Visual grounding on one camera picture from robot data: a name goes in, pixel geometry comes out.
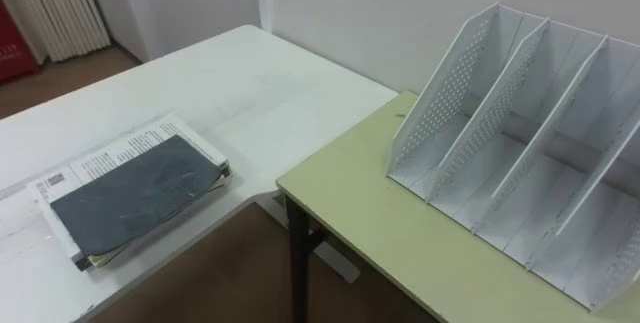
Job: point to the dark grey book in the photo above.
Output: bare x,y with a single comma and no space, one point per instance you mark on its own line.
135,193

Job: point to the red cabinet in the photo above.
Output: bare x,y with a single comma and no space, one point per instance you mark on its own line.
14,48

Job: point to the white printed book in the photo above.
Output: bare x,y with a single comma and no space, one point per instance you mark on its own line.
115,155

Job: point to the white perforated file rack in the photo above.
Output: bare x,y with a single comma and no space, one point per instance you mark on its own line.
520,163

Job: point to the white desk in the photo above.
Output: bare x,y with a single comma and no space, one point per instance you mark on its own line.
210,88

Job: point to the green table with black legs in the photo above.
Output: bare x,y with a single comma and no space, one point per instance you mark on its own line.
380,243

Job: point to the white radiator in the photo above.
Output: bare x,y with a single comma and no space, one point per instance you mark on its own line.
60,8

